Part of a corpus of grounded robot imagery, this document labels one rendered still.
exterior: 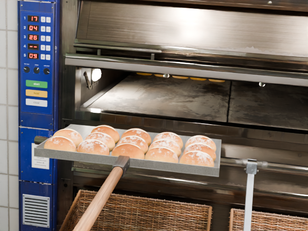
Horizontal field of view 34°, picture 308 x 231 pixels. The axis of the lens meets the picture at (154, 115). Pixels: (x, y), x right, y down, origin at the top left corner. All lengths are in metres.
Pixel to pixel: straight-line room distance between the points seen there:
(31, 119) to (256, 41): 0.94
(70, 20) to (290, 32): 0.83
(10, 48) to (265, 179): 1.13
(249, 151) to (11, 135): 0.98
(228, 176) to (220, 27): 0.58
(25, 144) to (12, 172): 0.17
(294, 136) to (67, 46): 0.94
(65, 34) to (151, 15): 0.34
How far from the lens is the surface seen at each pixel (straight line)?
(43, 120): 2.10
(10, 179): 2.28
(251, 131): 1.99
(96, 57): 1.86
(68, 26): 2.03
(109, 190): 1.26
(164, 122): 2.00
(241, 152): 2.04
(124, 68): 1.83
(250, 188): 1.61
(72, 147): 1.54
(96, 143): 1.52
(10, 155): 2.24
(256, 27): 1.93
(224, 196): 2.08
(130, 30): 1.96
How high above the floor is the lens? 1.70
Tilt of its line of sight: 15 degrees down
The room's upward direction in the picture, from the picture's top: 4 degrees clockwise
